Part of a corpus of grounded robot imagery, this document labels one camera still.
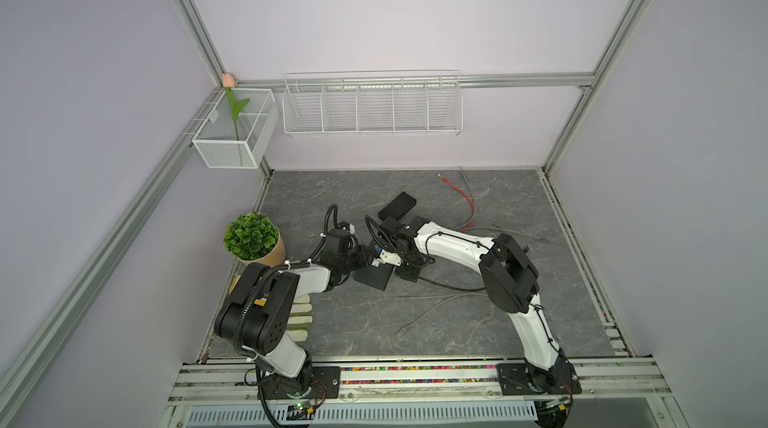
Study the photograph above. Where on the white wire long basket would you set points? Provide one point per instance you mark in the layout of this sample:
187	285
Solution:
393	102

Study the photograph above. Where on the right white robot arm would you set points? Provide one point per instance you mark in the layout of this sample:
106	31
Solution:
510	281

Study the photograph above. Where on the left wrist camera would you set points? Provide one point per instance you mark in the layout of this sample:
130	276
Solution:
346	226

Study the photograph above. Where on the green artificial plant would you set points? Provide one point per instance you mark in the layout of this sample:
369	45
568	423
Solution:
251	236

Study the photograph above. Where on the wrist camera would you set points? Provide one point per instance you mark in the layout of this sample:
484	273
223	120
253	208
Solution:
346	226
382	256

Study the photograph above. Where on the white mesh square basket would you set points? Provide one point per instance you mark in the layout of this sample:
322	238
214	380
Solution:
215	139

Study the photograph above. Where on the small ribbed black switch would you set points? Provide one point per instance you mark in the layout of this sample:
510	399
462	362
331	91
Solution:
397	208

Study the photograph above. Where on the yellow white work glove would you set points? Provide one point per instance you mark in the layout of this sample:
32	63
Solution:
300	319

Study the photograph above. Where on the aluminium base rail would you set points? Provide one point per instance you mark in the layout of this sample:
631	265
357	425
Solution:
417	392

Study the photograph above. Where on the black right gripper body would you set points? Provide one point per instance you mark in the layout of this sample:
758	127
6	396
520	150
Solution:
408	269

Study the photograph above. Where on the pink artificial tulip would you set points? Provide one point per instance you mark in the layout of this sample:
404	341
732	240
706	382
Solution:
236	106

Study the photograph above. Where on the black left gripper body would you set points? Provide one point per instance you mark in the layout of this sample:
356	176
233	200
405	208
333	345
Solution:
353	260

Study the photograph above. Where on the beige plant pot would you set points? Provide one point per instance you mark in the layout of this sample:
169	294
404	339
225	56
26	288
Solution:
276	256

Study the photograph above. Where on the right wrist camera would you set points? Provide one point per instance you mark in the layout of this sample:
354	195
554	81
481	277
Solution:
382	256

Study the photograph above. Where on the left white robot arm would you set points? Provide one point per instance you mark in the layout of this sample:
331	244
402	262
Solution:
254	316

